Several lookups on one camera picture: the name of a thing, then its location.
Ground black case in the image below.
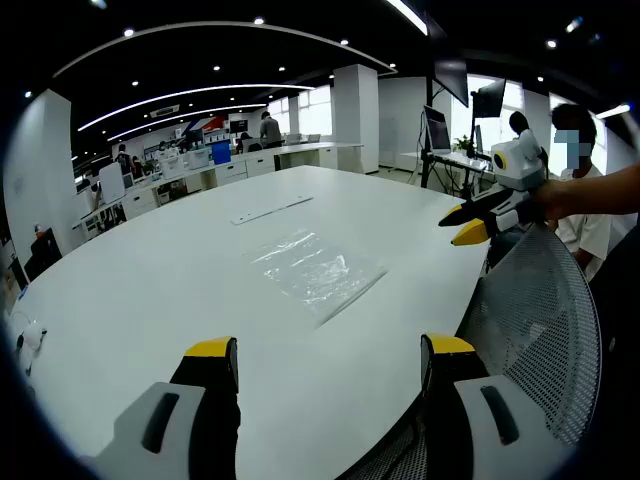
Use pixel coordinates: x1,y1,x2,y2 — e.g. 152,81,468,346
23,227,65,282

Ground person's dark clothing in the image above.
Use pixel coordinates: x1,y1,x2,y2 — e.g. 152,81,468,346
587,215,640,436

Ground red blue wall banner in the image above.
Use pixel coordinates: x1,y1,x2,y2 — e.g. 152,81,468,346
187,116,229,134

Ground clear resealable plastic bag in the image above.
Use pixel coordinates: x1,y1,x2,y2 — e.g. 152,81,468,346
243,228,390,329

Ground straight ceiling light strip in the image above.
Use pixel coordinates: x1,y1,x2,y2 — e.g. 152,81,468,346
386,0,430,37

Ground long white counter with drawers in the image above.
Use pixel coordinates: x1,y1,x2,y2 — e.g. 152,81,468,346
74,141,366,236

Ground large black hanging screen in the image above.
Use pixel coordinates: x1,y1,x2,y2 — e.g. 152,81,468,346
433,58,471,109

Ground person's right hand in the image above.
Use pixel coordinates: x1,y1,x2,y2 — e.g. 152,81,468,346
532,177,572,224

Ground white box-shaped appliance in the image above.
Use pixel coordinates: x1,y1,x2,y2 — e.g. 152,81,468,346
98,162,126,204

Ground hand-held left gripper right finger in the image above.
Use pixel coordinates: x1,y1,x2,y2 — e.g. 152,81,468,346
419,333,571,480

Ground blue storage bin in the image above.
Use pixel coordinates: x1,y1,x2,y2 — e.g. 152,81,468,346
210,139,233,166

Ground silver framed monitor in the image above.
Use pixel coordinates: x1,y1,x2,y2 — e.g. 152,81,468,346
423,104,454,156

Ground bright window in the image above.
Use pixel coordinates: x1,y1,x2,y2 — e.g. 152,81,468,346
269,87,334,137

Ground black monitor on stand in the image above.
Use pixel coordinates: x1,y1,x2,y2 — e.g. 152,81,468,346
471,78,508,119

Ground small white device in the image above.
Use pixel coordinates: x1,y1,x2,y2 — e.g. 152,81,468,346
14,322,49,362

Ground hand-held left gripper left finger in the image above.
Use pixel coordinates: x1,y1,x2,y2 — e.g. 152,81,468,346
92,335,242,480

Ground white square pillar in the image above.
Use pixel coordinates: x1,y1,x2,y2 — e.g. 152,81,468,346
2,88,76,266
333,63,380,175

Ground grey mesh office chair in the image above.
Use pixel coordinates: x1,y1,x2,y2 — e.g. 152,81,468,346
344,222,604,480

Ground curved ceiling light strip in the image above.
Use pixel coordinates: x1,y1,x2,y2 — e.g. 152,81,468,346
107,102,269,143
77,83,316,133

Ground flat white strip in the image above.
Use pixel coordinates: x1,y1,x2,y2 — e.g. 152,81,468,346
229,195,315,226

